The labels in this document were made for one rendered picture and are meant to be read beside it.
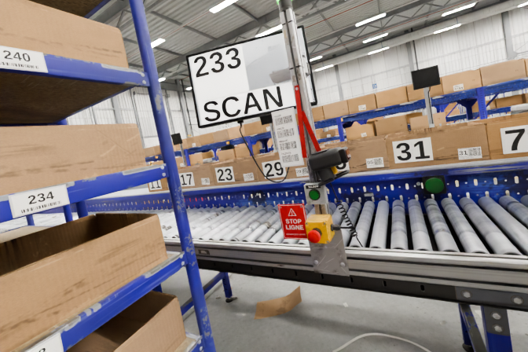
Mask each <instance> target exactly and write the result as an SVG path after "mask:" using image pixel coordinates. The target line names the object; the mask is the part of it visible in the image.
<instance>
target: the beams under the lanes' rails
mask: <svg viewBox="0 0 528 352"><path fill-rule="evenodd" d="M462 214H463V215H464V217H465V218H466V219H467V221H468V223H469V224H470V225H474V224H473V223H472V221H471V219H470V218H469V217H468V216H467V214H466V213H462ZM442 215H443V218H444V219H445V222H446V224H447V225H451V223H450V221H449V219H448V217H447V215H446V214H442ZM423 217H424V221H425V224H426V225H430V222H429V219H428V216H427V214H423ZM405 221H406V225H410V219H409V214H405ZM388 225H392V214H389V215H388ZM197 263H198V267H202V268H208V269H215V270H227V271H233V272H239V273H251V274H258V275H264V276H271V277H282V278H288V279H295V280H301V281H313V282H320V283H326V284H337V285H344V286H351V287H357V288H368V289H375V290H381V291H388V292H400V293H405V294H412V295H424V296H430V297H437V298H444V299H455V300H459V301H465V302H471V303H483V304H490V305H496V306H507V307H514V308H520V309H527V310H528V294H527V293H519V292H512V291H498V290H489V289H482V288H468V287H460V286H452V285H444V284H430V283H422V282H415V281H407V280H392V279H385V278H377V277H363V276H355V275H350V276H349V277H348V276H340V275H333V274H326V273H315V272H314V271H309V270H302V269H288V268H280V267H272V266H258V265H250V264H242V263H235V262H220V261H212V260H205V259H197Z"/></svg>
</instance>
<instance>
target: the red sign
mask: <svg viewBox="0 0 528 352"><path fill-rule="evenodd" d="M277 206H278V210H279V214H280V222H281V226H282V230H283V235H284V239H296V240H308V239H307V234H306V226H305V222H306V211H305V207H304V203H294V204H278V205H277Z"/></svg>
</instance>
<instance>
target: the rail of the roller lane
mask: <svg viewBox="0 0 528 352"><path fill-rule="evenodd" d="M192 241H193V244H194V248H195V252H196V258H197V259H205V260H212V261H220V262H235V263H242V264H250V265H258V266H272V267H280V268H288V269H295V270H309V271H314V266H313V262H312V258H311V253H310V246H309V245H304V244H274V243H258V242H242V241H226V240H195V239H192ZM164 243H165V246H166V250H167V251H177V252H182V247H181V243H180V239H179V238H164ZM345 251H346V259H347V264H348V268H349V273H350V275H355V276H363V277H377V278H385V279H392V280H400V281H415V282H422V283H430V284H444V285H452V286H460V287H468V288H482V289H489V290H498V291H505V292H519V293H527V294H528V256H524V255H493V254H477V253H461V252H445V251H414V250H398V249H382V248H366V247H345Z"/></svg>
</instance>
